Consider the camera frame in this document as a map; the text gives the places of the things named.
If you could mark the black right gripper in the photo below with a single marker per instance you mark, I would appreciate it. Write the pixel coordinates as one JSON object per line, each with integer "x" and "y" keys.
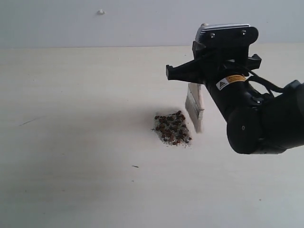
{"x": 223, "y": 71}

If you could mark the wide white bristle paint brush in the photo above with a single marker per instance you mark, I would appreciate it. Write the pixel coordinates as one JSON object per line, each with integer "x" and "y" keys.
{"x": 194, "y": 105}

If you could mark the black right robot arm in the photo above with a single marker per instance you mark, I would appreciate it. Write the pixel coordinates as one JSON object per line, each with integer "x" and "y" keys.
{"x": 261, "y": 118}

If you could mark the scattered rice and brown pellets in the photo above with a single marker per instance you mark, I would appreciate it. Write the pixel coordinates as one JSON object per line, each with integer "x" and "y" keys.
{"x": 172, "y": 129}

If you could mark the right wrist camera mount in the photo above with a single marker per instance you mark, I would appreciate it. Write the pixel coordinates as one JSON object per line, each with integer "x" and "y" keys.
{"x": 228, "y": 41}

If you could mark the small white wall blob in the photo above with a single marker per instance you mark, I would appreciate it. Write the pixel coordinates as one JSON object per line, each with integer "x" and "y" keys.
{"x": 101, "y": 12}

